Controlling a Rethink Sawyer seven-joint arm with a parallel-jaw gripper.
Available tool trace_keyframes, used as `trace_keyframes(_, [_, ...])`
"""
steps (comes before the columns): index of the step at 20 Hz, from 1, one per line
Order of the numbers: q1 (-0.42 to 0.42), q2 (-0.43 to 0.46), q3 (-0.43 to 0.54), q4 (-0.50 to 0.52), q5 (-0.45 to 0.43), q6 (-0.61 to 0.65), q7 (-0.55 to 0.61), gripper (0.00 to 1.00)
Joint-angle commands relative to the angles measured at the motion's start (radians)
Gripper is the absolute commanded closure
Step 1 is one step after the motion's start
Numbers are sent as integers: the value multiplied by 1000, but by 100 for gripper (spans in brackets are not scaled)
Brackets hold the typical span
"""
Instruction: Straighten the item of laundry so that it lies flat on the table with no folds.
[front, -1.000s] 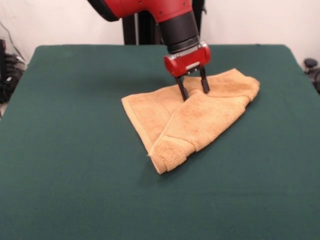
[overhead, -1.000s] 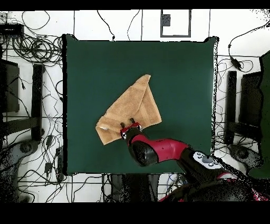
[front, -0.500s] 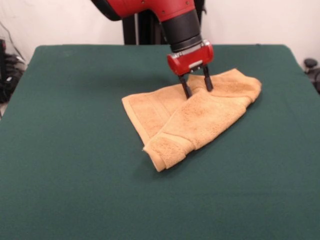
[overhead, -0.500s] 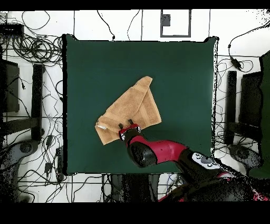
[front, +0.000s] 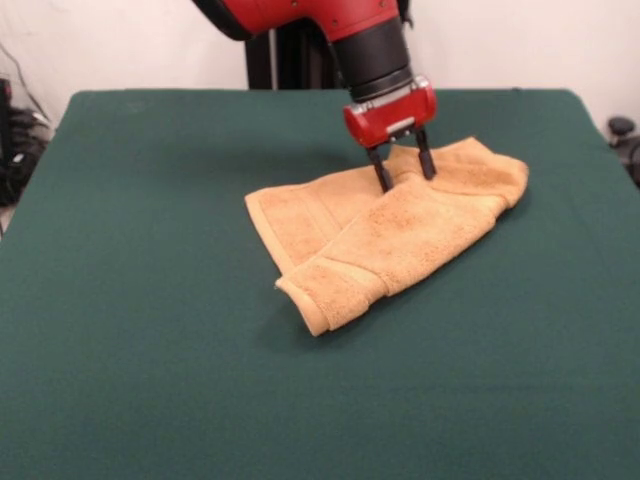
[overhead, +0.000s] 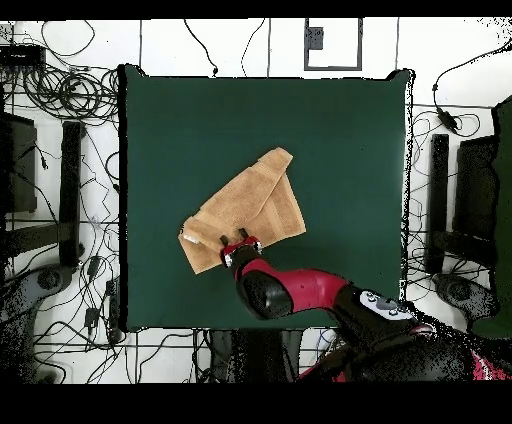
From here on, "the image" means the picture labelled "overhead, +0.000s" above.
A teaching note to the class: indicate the black square case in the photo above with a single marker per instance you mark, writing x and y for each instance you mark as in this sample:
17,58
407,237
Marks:
476,188

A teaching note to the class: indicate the dark chair base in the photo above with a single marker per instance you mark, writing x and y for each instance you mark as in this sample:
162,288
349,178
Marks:
464,292
24,296

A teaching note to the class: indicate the dark green table cloth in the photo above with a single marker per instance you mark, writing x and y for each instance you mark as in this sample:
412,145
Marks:
180,120

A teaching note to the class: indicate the black upright bar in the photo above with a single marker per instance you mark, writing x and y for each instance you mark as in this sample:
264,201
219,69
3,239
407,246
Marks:
439,180

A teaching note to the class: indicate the tan terry towel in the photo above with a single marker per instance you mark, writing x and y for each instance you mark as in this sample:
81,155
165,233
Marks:
248,200

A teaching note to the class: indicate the black metal stand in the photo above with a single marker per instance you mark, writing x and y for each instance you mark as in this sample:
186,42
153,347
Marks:
256,356

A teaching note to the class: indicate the black bar stand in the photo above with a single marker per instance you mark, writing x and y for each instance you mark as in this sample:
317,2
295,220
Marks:
71,192

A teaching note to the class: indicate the large black box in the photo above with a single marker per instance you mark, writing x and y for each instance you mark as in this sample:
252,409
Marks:
18,168

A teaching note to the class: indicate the green cloth sheet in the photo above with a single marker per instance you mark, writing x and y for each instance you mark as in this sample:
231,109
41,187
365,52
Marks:
504,180

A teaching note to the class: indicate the small black box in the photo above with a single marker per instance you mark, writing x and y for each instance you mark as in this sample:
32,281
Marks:
22,58

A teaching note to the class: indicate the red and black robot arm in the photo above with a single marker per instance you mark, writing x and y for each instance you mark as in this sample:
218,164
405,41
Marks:
312,288

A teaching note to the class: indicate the grey square floor frame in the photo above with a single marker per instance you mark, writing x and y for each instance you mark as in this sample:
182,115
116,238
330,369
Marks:
332,68

